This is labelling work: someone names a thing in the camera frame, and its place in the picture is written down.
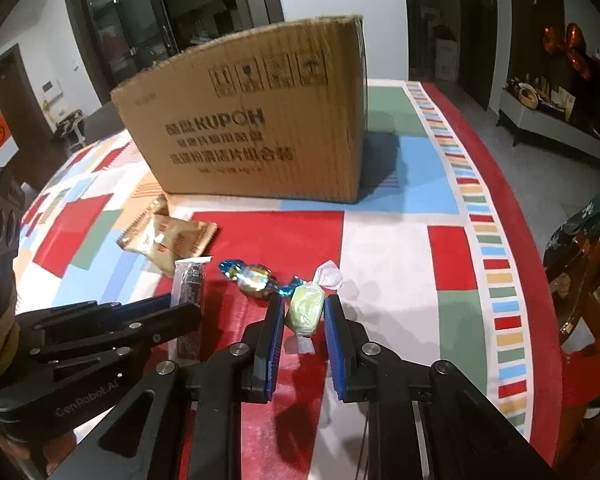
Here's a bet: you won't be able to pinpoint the dark snack stick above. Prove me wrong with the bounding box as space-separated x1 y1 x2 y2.
172 256 213 361

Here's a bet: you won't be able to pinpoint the woven basket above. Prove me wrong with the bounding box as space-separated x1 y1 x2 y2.
517 84 540 110

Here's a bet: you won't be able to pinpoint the green candy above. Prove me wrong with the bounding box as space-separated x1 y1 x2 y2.
285 259 345 356

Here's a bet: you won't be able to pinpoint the white carton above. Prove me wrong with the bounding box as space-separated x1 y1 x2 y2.
435 37 458 81

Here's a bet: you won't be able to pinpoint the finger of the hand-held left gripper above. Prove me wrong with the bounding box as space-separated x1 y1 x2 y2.
30 332 153 383
15 294 202 348

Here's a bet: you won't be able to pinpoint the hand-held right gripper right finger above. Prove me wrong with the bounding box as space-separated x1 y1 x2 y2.
324 294 561 480

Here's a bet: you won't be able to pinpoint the small shelf rack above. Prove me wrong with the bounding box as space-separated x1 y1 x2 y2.
55 110 86 148

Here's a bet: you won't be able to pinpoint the white low sideboard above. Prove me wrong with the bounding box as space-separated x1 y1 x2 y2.
497 87 600 176

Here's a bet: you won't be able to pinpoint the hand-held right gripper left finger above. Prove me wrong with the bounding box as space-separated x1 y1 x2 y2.
47 294 287 480

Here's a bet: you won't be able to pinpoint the gold snack packet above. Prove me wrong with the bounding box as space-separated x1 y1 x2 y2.
116 194 171 256

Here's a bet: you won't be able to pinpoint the blue foil candy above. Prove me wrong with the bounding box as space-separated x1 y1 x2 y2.
217 259 301 302

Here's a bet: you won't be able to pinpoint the dark glass sliding door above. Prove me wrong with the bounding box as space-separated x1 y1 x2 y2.
62 0 283 106

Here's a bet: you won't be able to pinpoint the brown cardboard box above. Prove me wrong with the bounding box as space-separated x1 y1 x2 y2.
111 15 367 205

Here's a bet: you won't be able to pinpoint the beige snack packet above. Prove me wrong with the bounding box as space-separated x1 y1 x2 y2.
145 214 220 277

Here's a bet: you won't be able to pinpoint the red wooden chair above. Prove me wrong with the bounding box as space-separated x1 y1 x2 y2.
542 210 600 466

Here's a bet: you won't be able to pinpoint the colourful checked tablecloth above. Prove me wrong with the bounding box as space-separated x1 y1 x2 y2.
15 79 566 480

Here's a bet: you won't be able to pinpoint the red foil balloons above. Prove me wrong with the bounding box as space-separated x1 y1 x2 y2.
542 23 593 81

